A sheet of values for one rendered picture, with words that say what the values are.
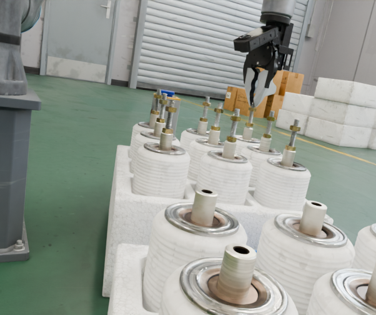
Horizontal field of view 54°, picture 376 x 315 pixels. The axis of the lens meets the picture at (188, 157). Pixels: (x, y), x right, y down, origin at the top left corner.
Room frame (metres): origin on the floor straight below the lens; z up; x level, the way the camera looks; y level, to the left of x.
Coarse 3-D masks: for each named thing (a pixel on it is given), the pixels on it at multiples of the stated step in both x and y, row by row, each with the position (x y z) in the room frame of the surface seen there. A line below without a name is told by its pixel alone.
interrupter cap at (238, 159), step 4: (208, 152) 0.66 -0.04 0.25; (212, 152) 0.68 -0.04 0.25; (216, 152) 0.68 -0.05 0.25; (220, 152) 0.69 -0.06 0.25; (212, 156) 0.64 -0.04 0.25; (216, 156) 0.64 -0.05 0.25; (220, 156) 0.67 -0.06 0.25; (236, 156) 0.68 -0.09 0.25; (240, 156) 0.69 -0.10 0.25; (220, 160) 0.63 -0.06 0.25; (224, 160) 0.63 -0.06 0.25; (228, 160) 0.63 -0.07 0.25; (232, 160) 0.64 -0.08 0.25; (236, 160) 0.64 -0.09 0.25; (240, 160) 0.65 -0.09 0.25; (244, 160) 0.66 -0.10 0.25; (248, 160) 0.66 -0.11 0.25
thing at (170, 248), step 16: (160, 224) 0.33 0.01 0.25; (240, 224) 0.36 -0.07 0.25; (160, 240) 0.32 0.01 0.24; (176, 240) 0.31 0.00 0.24; (192, 240) 0.30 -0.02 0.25; (208, 240) 0.31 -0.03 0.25; (224, 240) 0.31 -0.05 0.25; (240, 240) 0.32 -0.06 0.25; (160, 256) 0.32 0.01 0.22; (176, 256) 0.30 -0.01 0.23; (192, 256) 0.30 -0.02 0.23; (208, 256) 0.30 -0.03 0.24; (144, 272) 0.34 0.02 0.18; (160, 272) 0.31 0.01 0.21; (144, 288) 0.33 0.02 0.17; (160, 288) 0.31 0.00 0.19; (144, 304) 0.32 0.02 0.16
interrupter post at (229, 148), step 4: (224, 144) 0.66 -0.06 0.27; (228, 144) 0.66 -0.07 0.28; (232, 144) 0.66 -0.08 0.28; (236, 144) 0.67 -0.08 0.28; (224, 148) 0.66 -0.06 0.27; (228, 148) 0.66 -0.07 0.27; (232, 148) 0.66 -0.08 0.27; (224, 152) 0.66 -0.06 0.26; (228, 152) 0.66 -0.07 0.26; (232, 152) 0.66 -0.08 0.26; (224, 156) 0.66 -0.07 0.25; (228, 156) 0.66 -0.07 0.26; (232, 156) 0.66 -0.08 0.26
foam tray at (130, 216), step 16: (128, 160) 0.79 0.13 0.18; (128, 176) 0.67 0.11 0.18; (112, 192) 0.75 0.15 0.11; (128, 192) 0.59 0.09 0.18; (192, 192) 0.64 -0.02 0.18; (112, 208) 0.61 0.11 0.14; (128, 208) 0.56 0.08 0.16; (144, 208) 0.56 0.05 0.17; (160, 208) 0.57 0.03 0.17; (224, 208) 0.59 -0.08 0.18; (240, 208) 0.61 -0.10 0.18; (256, 208) 0.62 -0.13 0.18; (112, 224) 0.55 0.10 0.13; (128, 224) 0.56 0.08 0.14; (144, 224) 0.56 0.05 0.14; (256, 224) 0.60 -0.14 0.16; (112, 240) 0.55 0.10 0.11; (128, 240) 0.56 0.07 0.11; (144, 240) 0.56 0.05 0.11; (256, 240) 0.60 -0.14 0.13; (112, 256) 0.55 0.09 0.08; (112, 272) 0.55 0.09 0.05
